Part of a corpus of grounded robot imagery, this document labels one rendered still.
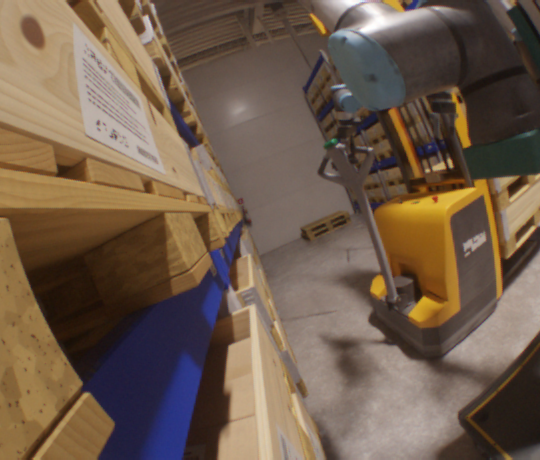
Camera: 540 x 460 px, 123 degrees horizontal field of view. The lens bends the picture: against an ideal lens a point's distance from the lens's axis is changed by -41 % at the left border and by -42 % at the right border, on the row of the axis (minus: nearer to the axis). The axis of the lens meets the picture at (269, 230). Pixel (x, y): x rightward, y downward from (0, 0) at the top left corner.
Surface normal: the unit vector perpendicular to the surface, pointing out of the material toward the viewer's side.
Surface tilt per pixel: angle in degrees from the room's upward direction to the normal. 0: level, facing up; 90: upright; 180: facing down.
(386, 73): 121
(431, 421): 0
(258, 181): 90
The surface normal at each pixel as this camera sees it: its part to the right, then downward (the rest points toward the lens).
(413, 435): -0.39, -0.92
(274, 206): 0.09, 0.07
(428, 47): -0.14, 0.47
